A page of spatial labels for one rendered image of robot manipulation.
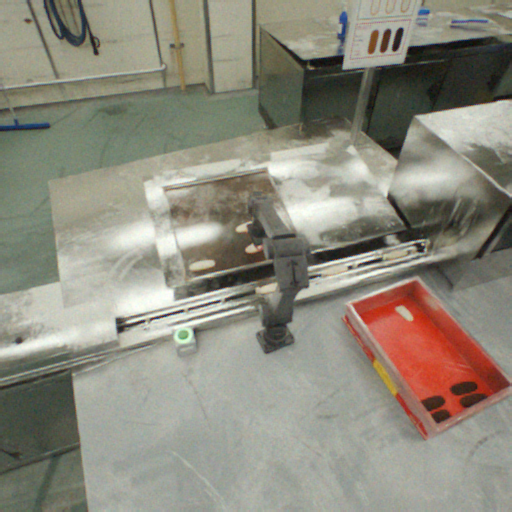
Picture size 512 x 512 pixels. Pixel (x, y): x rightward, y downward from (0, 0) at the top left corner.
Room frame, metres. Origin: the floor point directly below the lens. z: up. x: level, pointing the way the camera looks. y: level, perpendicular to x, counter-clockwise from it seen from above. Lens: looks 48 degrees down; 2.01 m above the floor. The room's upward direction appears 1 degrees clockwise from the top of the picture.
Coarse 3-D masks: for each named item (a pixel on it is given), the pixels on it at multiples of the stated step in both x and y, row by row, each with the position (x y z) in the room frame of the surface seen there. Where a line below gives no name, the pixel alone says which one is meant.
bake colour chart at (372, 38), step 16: (368, 0) 1.89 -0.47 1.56; (384, 0) 1.92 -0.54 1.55; (400, 0) 1.94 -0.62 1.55; (416, 0) 1.96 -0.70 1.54; (352, 16) 1.88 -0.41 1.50; (368, 16) 1.90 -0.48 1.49; (384, 16) 1.92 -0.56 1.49; (400, 16) 1.94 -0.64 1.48; (352, 32) 1.88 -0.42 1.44; (368, 32) 1.90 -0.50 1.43; (384, 32) 1.93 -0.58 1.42; (400, 32) 1.95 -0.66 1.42; (352, 48) 1.89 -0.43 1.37; (368, 48) 1.91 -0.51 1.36; (384, 48) 1.93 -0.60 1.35; (400, 48) 1.95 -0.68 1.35; (352, 64) 1.89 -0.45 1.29; (368, 64) 1.91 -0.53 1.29; (384, 64) 1.94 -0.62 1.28
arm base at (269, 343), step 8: (264, 328) 0.68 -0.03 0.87; (288, 328) 0.70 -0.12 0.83; (256, 336) 0.67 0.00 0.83; (264, 336) 0.66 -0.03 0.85; (272, 336) 0.64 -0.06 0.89; (280, 336) 0.64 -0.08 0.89; (288, 336) 0.67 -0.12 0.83; (264, 344) 0.64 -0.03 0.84; (272, 344) 0.63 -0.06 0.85; (280, 344) 0.63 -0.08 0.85; (288, 344) 0.65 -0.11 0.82; (264, 352) 0.61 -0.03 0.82
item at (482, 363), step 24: (384, 288) 0.82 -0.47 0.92; (408, 288) 0.85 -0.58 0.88; (360, 312) 0.77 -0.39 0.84; (432, 312) 0.76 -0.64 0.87; (360, 336) 0.65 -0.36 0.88; (456, 336) 0.65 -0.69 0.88; (384, 360) 0.54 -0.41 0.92; (480, 360) 0.56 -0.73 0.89; (408, 384) 0.46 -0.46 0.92; (504, 384) 0.48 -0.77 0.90; (480, 408) 0.39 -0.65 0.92; (432, 432) 0.33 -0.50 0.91
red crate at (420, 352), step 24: (384, 312) 0.78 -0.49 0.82; (384, 336) 0.68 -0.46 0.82; (408, 336) 0.68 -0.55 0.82; (432, 336) 0.68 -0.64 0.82; (408, 360) 0.59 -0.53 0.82; (432, 360) 0.59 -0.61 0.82; (456, 360) 0.59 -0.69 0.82; (432, 384) 0.51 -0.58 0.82; (480, 384) 0.51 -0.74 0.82; (408, 408) 0.42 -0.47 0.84; (456, 408) 0.43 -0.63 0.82
